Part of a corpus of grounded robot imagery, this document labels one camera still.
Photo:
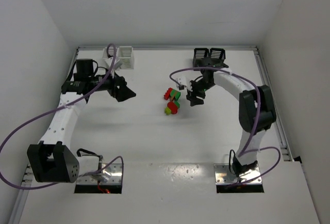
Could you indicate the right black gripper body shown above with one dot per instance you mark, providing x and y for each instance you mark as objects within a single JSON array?
[{"x": 195, "y": 90}]

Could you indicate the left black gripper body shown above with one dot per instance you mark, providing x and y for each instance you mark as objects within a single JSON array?
[{"x": 115, "y": 87}]

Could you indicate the green lego piece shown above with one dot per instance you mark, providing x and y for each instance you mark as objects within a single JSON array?
[{"x": 177, "y": 104}]

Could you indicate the red round lego piece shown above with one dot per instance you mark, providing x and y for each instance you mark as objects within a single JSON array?
[{"x": 172, "y": 107}]

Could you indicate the lime lego brick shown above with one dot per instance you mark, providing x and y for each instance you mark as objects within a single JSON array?
[{"x": 167, "y": 111}]

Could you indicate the red lego brick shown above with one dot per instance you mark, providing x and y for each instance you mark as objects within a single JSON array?
[{"x": 168, "y": 93}]

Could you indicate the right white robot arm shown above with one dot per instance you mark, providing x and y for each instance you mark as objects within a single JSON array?
[{"x": 256, "y": 108}]

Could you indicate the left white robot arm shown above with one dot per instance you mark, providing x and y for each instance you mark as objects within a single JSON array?
[{"x": 51, "y": 159}]

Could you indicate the left black slotted container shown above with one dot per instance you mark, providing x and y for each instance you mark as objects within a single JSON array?
[{"x": 199, "y": 54}]

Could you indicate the black slotted container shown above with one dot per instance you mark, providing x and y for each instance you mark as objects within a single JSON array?
[
  {"x": 199, "y": 54},
  {"x": 217, "y": 55}
]

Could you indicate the left white slotted container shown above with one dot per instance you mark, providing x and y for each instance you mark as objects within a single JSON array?
[{"x": 108, "y": 56}]

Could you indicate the white slotted container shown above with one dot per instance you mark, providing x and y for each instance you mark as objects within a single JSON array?
[
  {"x": 126, "y": 56},
  {"x": 108, "y": 56}
]

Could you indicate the right white slotted container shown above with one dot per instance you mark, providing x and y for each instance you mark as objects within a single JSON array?
[{"x": 126, "y": 56}]

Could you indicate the right black slotted container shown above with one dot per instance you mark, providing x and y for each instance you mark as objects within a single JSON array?
[{"x": 217, "y": 55}]

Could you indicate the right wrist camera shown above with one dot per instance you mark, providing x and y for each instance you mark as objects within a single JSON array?
[{"x": 183, "y": 83}]

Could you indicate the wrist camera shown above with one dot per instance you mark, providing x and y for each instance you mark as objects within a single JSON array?
[
  {"x": 113, "y": 61},
  {"x": 183, "y": 83}
]

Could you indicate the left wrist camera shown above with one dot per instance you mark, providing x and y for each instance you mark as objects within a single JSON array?
[{"x": 113, "y": 61}]

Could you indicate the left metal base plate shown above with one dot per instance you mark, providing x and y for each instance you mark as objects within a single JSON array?
[{"x": 112, "y": 175}]

